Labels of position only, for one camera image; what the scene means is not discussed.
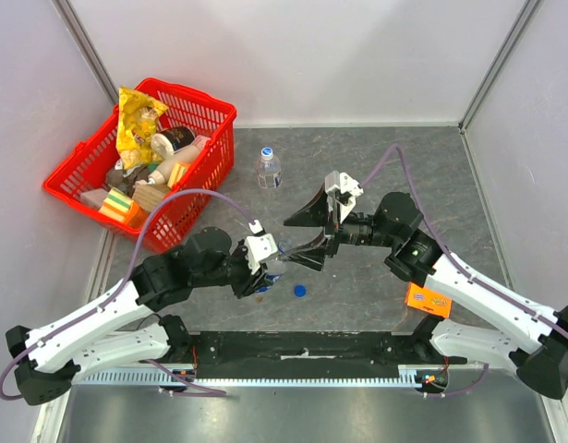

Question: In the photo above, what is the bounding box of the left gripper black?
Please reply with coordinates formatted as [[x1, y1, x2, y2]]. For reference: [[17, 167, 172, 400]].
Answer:
[[193, 239, 273, 299]]

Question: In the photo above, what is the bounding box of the blue label pepsi bottle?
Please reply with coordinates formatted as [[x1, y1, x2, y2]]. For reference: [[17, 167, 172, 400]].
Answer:
[[256, 240, 292, 293]]

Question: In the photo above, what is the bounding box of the blue bottle cap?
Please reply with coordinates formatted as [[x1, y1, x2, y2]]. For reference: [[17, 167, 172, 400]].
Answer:
[[294, 284, 307, 297]]

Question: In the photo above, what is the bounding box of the small clear water bottle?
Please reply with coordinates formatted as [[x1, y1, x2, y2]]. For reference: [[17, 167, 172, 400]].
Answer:
[[256, 147, 282, 189]]

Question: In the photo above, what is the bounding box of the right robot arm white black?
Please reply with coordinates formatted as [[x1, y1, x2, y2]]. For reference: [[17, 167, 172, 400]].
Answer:
[[284, 186, 568, 400]]

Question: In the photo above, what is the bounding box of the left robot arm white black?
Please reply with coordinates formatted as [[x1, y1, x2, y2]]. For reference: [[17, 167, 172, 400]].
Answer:
[[6, 227, 278, 406]]

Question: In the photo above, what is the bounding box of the beige sauce bottle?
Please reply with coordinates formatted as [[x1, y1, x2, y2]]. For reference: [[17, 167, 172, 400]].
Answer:
[[147, 136, 210, 185]]

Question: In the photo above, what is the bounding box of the orange snack box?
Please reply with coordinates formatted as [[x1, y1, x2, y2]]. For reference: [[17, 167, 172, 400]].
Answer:
[[405, 282, 453, 318]]

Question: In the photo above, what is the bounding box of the orange packet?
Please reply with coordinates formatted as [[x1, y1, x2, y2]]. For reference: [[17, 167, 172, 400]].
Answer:
[[123, 201, 148, 229]]

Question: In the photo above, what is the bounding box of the wooden block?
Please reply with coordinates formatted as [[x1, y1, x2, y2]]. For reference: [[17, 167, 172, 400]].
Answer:
[[132, 184, 171, 213]]

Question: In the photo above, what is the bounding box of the yellow wafer pack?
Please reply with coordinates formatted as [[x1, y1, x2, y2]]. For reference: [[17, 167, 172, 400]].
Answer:
[[167, 162, 190, 189]]

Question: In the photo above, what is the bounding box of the striped yellow green sponge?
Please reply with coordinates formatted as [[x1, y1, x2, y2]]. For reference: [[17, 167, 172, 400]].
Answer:
[[99, 188, 133, 222]]

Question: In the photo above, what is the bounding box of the brown cup with lid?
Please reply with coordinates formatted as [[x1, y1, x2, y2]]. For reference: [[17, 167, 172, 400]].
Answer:
[[151, 126, 195, 159]]

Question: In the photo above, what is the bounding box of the yellow chips bag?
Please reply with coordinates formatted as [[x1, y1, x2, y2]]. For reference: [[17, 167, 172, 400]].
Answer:
[[116, 87, 168, 170]]

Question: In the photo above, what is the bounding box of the red plastic basket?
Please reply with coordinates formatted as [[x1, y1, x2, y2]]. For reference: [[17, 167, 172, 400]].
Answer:
[[42, 78, 236, 254]]

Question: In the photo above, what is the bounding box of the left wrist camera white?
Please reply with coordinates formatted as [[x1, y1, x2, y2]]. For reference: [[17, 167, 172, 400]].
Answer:
[[244, 220, 279, 274]]

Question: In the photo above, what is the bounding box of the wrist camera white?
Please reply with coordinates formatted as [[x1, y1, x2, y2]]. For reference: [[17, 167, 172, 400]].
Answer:
[[324, 171, 364, 210], [244, 220, 279, 274]]

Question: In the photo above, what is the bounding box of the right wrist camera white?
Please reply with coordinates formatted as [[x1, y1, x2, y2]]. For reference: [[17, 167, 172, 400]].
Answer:
[[324, 171, 364, 210]]

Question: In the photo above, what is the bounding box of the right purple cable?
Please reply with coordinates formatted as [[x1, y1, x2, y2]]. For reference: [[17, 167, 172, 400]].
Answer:
[[359, 143, 568, 399]]

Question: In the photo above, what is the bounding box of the purple cable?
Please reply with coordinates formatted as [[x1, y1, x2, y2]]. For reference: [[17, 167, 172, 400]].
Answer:
[[359, 143, 568, 399], [0, 188, 261, 401]]

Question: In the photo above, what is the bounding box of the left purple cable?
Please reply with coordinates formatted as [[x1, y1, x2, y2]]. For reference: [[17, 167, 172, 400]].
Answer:
[[0, 188, 261, 401]]

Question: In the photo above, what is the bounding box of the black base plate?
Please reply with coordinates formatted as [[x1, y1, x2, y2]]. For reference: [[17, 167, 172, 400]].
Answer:
[[187, 331, 466, 366]]

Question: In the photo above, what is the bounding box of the white cable duct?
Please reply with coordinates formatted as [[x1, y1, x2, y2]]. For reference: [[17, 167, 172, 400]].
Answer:
[[79, 366, 422, 389]]

